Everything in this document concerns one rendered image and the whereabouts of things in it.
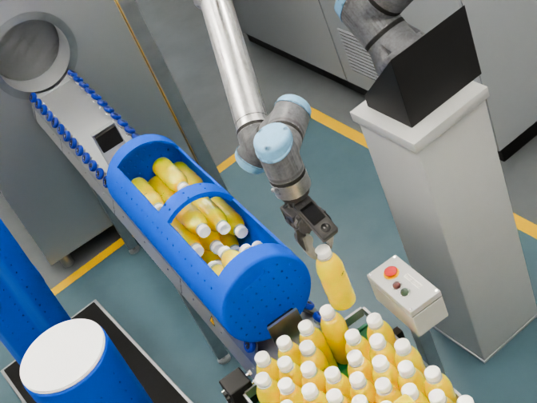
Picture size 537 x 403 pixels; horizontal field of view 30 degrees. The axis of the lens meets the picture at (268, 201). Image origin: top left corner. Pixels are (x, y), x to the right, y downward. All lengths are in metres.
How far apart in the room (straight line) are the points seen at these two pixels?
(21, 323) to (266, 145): 2.06
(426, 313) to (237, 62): 0.81
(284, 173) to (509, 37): 2.23
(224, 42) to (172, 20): 4.16
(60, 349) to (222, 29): 1.10
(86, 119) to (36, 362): 1.44
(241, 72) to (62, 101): 2.01
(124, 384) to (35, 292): 1.08
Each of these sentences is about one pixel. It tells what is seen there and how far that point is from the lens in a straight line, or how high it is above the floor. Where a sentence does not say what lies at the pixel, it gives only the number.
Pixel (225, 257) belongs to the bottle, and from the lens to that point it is 2.80.
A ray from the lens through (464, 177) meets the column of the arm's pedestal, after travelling 3.28.
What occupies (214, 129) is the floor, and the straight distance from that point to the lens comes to 5.49.
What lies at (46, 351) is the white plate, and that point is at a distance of 3.09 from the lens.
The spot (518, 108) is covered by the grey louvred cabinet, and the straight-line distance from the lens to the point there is 4.52.
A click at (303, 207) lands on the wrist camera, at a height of 1.50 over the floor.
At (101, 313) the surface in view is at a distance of 4.50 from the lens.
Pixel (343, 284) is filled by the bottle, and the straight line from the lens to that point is 2.50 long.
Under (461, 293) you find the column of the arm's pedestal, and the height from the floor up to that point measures 0.39.
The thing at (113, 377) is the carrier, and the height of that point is 0.94.
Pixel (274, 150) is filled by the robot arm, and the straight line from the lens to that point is 2.21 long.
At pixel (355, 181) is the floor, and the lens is 4.74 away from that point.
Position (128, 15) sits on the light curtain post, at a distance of 3.82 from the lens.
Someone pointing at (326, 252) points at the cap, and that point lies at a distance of 2.44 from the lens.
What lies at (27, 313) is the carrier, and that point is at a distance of 4.06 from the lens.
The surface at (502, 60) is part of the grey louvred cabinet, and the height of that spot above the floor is 0.50.
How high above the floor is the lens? 2.97
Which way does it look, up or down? 38 degrees down
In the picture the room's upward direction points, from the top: 25 degrees counter-clockwise
